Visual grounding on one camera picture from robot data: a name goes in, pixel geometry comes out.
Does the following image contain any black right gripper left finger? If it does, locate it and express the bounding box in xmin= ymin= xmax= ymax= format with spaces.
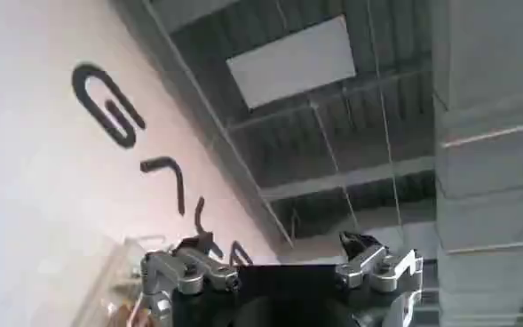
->
xmin=139 ymin=232 xmax=241 ymax=327

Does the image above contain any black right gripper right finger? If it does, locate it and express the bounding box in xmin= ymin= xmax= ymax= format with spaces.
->
xmin=335 ymin=230 xmax=424 ymax=327

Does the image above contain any clear acrylic box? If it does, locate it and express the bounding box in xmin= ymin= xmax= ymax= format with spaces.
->
xmin=71 ymin=235 xmax=173 ymax=327

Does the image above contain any white rectangular ceiling light panel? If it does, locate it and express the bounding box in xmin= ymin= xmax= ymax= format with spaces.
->
xmin=226 ymin=14 xmax=357 ymax=110

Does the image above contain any black wall letter A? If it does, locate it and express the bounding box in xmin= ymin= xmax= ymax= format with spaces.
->
xmin=229 ymin=240 xmax=254 ymax=267

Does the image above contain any black wall letter, thin stroke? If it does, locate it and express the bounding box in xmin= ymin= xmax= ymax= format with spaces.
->
xmin=193 ymin=195 xmax=207 ymax=235

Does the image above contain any black wall letter L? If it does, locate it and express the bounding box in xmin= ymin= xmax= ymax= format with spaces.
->
xmin=139 ymin=156 xmax=186 ymax=218

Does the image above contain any grey ventilation duct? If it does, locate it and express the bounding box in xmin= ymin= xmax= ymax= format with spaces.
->
xmin=431 ymin=0 xmax=523 ymax=327

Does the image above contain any black wall letter G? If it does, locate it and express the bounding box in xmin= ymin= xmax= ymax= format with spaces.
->
xmin=71 ymin=63 xmax=147 ymax=149

